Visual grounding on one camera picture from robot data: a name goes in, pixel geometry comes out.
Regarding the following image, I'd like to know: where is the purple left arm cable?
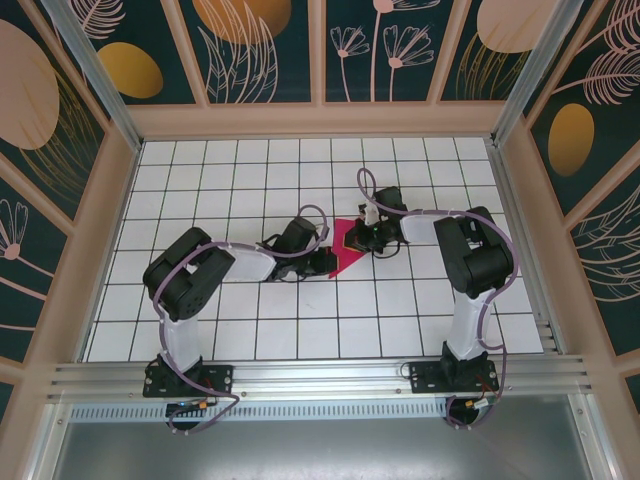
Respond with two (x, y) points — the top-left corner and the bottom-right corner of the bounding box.
(152, 204), (332, 437)

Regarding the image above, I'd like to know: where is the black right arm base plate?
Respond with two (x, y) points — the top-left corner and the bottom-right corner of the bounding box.
(408, 358), (499, 396)

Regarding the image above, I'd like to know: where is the aluminium side rail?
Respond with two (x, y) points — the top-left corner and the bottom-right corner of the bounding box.
(485, 137), (571, 357)

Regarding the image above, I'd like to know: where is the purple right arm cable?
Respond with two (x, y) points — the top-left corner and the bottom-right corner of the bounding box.
(355, 168), (524, 432)

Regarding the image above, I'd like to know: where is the pink paper sheet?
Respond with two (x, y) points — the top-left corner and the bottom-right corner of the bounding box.
(329, 218), (369, 278)

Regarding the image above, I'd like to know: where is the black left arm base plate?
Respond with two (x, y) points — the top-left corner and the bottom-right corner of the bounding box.
(143, 360), (236, 399)

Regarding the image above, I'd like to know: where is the aluminium corner post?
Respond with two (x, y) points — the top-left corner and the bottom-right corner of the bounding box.
(489, 0), (576, 147)
(39, 0), (146, 152)

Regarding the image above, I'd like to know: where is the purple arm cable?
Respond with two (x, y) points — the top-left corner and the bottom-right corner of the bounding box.
(152, 204), (332, 437)
(355, 168), (524, 432)

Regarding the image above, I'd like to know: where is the aluminium mounting rail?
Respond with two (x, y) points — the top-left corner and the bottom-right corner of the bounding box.
(47, 353), (594, 401)

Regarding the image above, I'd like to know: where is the small controller board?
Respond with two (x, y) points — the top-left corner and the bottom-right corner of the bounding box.
(166, 398), (224, 417)
(462, 394), (502, 414)

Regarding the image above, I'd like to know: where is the slotted grey cable duct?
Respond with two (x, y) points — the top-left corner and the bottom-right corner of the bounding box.
(69, 403), (451, 422)

